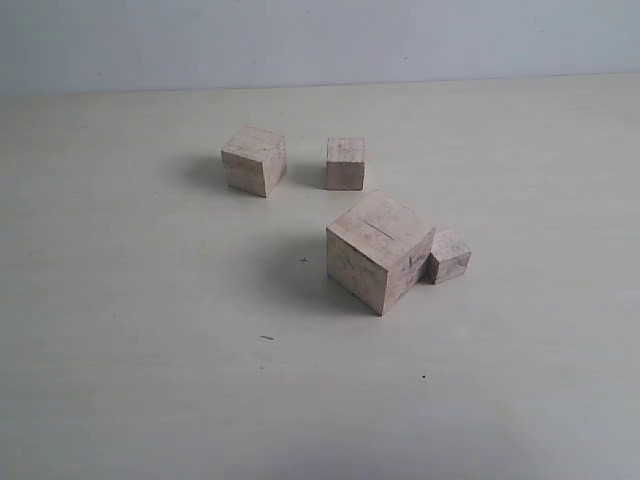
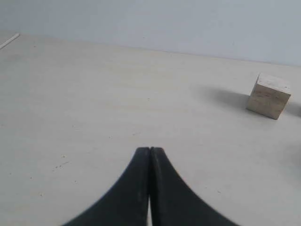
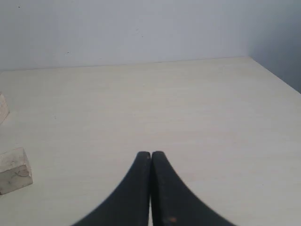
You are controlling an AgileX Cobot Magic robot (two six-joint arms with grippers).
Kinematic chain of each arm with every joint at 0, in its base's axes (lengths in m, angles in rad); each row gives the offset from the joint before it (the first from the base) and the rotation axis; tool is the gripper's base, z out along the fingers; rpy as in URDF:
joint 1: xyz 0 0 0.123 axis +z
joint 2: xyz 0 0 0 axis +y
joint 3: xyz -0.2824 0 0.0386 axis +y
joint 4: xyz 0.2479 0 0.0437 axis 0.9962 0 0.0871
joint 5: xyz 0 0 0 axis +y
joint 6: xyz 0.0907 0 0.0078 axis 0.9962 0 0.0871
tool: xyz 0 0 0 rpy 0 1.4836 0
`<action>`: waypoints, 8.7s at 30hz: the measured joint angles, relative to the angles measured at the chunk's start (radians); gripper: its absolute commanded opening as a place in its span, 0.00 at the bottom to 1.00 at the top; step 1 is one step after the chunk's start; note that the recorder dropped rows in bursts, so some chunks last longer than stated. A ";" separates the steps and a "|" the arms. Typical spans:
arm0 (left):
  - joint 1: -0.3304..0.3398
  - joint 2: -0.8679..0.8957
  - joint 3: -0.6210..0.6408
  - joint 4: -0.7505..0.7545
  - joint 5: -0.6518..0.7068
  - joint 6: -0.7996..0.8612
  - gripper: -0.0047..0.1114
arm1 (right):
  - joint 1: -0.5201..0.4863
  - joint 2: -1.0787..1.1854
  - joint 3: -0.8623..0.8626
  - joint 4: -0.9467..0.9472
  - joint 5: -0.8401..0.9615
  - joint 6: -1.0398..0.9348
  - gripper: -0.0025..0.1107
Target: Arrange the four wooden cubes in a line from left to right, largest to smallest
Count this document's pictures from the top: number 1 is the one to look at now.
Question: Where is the third largest wooden cube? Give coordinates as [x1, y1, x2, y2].
[325, 138, 365, 191]

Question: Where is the second largest wooden cube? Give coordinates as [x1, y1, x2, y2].
[221, 126, 287, 198]

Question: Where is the smallest wooden cube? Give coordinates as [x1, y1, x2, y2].
[426, 228, 471, 284]

